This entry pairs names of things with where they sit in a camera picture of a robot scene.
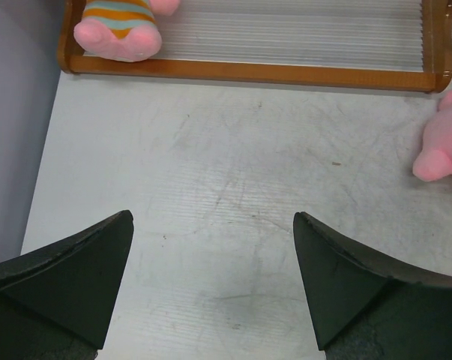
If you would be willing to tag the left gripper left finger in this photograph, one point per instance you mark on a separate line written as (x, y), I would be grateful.
(56, 302)

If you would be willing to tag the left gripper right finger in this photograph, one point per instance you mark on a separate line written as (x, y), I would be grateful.
(365, 304)

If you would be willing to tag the pink plush face-down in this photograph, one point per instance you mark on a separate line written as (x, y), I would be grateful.
(435, 159)

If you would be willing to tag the pink plush orange stripes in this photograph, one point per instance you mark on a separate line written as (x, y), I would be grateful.
(122, 30)

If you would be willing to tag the wooden three-tier shelf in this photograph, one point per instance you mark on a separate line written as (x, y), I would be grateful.
(383, 45)

